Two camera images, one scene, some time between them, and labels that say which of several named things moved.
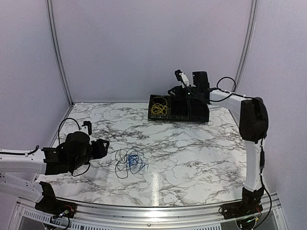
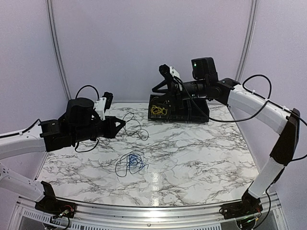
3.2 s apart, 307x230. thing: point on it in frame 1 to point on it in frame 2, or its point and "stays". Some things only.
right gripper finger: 176,89 to 156,89
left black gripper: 100,151 to 111,132
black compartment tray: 164,107 stays
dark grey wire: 131,156 to 133,131
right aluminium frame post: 247,43 stays
